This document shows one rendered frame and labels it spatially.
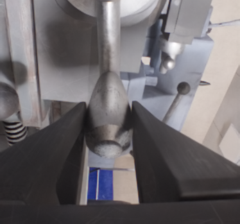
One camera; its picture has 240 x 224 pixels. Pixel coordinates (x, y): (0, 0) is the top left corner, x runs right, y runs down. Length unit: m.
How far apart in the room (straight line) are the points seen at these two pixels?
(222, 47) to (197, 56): 3.70
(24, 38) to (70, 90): 0.07
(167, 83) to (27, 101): 0.45
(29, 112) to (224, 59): 4.27
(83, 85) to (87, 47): 0.04
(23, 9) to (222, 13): 3.95
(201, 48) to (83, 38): 0.44
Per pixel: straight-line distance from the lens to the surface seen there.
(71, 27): 0.23
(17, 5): 0.23
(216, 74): 4.54
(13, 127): 0.43
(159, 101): 0.64
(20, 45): 0.25
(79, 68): 0.24
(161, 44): 0.46
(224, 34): 4.25
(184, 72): 0.64
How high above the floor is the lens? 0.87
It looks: 6 degrees up
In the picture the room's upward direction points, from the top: 95 degrees clockwise
